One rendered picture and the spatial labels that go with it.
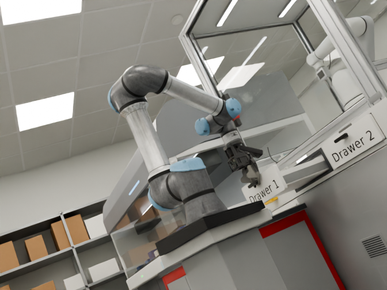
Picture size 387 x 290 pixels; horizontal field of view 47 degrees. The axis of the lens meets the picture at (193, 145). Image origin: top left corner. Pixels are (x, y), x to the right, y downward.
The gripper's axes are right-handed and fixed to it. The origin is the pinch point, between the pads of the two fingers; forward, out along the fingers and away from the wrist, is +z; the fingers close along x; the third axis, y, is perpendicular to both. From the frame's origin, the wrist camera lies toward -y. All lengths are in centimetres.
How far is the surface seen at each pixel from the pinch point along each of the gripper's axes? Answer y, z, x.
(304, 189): -28.1, 8.8, -8.1
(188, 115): -30, -70, -80
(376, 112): -28, -2, 48
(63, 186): -11, -153, -419
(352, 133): -26.2, 0.1, 35.0
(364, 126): -26.2, 0.5, 41.7
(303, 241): -16.2, 29.9, -11.2
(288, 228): -12.1, 22.0, -11.2
